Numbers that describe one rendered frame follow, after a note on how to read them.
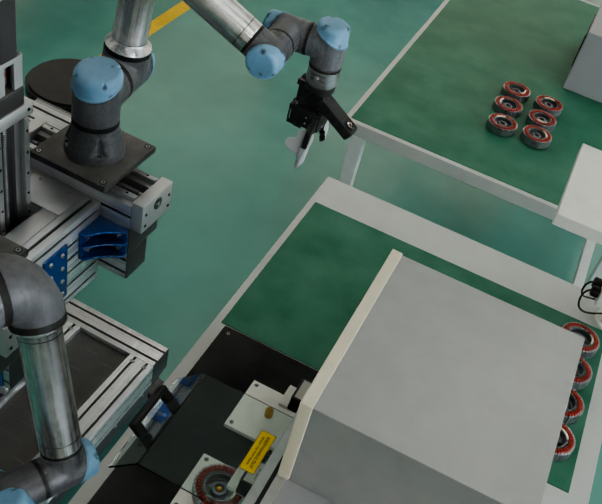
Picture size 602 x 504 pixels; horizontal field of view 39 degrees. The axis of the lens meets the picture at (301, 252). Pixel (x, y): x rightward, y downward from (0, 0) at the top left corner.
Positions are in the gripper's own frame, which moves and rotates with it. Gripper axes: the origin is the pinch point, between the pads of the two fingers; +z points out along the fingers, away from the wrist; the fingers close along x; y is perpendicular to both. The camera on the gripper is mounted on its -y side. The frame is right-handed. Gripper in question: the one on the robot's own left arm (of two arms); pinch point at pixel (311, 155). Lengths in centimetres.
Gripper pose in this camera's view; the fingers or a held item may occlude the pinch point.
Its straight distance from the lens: 210.8
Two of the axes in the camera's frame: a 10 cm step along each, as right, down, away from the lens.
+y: -8.8, -4.3, 2.1
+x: -4.4, 5.4, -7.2
